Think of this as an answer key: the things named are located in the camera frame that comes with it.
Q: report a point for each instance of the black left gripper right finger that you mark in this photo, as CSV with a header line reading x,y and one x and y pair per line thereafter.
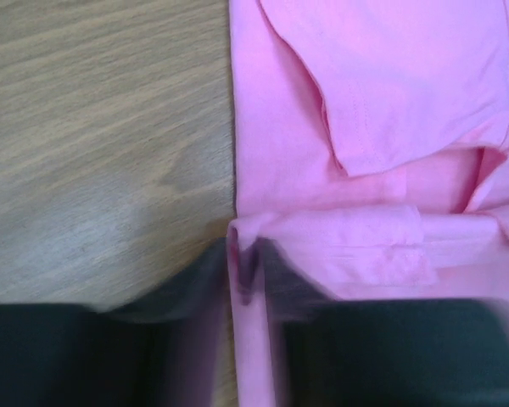
x,y
397,352

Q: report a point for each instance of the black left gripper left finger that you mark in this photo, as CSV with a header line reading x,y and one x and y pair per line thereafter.
x,y
158,350

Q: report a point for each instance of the light pink t shirt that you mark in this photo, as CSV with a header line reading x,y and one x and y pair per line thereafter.
x,y
372,149

